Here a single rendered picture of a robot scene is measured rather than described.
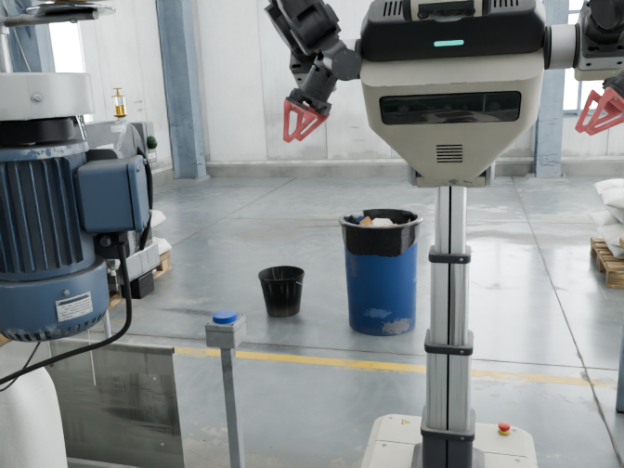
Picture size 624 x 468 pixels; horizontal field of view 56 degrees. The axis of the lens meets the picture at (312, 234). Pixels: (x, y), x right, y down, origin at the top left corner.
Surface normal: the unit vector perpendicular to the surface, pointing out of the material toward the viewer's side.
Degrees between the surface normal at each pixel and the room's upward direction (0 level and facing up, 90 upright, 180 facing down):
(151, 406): 90
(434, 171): 130
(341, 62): 100
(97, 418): 90
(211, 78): 90
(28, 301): 92
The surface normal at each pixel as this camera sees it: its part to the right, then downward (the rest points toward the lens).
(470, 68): -0.20, -0.58
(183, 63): -0.25, 0.25
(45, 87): 0.68, 0.17
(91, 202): 0.15, 0.23
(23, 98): 0.49, 0.20
